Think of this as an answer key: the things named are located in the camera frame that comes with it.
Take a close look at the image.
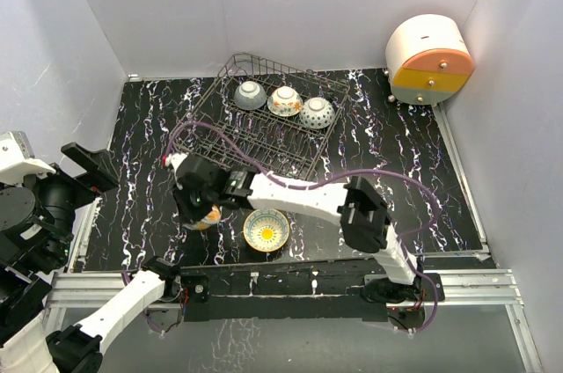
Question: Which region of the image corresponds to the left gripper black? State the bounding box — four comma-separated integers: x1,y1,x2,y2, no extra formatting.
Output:
0,140,117,264

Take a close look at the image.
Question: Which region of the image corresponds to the orange blue floral bowl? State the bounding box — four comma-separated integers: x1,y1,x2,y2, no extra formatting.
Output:
186,205,222,230

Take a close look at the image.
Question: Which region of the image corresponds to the yellow sun pattern bowl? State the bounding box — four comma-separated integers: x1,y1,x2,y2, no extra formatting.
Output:
243,209,290,252

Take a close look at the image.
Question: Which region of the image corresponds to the grey wire dish rack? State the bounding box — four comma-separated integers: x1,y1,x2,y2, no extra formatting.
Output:
171,53,350,180

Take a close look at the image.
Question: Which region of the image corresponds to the grey speckled bowl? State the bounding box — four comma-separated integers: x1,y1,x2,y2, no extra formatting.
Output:
233,81,267,111

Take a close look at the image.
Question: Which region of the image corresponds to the orange flower green leaf bowl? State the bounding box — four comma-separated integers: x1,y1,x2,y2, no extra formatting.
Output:
267,86,303,118

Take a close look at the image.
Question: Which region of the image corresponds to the blue white pattern bowl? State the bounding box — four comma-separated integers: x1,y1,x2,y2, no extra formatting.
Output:
299,97,335,130

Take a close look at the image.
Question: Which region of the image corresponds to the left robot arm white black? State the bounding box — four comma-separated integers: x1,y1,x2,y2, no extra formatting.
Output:
1,135,182,372

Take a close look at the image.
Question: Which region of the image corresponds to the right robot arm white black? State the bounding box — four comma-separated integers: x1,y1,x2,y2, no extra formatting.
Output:
164,153,424,301

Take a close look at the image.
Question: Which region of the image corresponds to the round three-colour drawer unit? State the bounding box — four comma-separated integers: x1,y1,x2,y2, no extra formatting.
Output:
385,14,474,106

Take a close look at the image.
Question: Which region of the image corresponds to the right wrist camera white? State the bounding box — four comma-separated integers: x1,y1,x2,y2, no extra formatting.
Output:
163,152,187,172

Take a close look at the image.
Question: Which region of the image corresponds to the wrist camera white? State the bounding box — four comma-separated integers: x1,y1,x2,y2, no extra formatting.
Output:
163,152,187,172
1,131,55,186

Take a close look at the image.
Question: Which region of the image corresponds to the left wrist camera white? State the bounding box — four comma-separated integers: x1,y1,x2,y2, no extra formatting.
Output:
1,131,55,186

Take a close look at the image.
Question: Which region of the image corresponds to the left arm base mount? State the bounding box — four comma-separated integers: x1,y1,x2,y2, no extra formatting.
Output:
179,274,209,305

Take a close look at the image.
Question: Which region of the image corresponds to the aluminium frame rail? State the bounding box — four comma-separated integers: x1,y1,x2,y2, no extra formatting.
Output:
43,104,546,373

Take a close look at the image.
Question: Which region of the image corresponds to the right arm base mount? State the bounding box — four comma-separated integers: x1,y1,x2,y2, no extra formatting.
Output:
357,274,445,304

